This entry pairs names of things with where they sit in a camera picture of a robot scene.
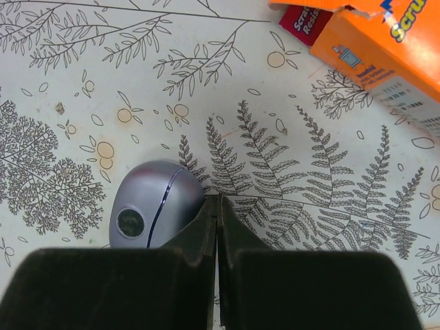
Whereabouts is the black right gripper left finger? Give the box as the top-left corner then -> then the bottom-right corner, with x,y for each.
1,197 -> 217,329

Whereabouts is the purple earbud charging case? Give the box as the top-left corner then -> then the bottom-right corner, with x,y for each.
109,160 -> 205,249

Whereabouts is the floral table mat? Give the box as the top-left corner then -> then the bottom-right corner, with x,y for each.
1,1 -> 439,329

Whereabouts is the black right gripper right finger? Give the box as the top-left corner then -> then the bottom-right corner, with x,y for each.
217,197 -> 422,329

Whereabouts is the orange pink sponge box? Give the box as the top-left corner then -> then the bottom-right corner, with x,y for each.
268,0 -> 439,138

